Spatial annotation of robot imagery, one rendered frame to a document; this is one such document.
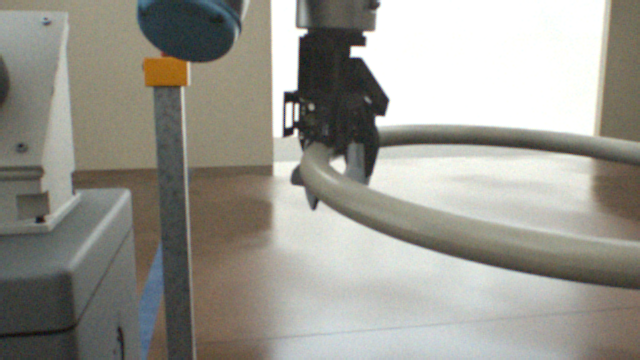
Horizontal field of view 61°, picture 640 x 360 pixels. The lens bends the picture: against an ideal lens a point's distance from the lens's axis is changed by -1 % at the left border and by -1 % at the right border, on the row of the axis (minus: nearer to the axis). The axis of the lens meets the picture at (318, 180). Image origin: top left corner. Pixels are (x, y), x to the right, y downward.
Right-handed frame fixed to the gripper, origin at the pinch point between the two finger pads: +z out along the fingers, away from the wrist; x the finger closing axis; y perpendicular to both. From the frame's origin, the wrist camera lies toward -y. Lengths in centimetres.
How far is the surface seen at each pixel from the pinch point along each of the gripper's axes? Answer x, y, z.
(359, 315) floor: -56, -145, 98
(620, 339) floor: 45, -173, 92
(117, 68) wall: -469, -387, 23
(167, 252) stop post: -82, -56, 45
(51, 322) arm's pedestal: -13.6, 30.0, 6.6
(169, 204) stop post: -82, -58, 30
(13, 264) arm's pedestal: -18.0, 30.3, 1.8
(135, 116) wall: -452, -395, 77
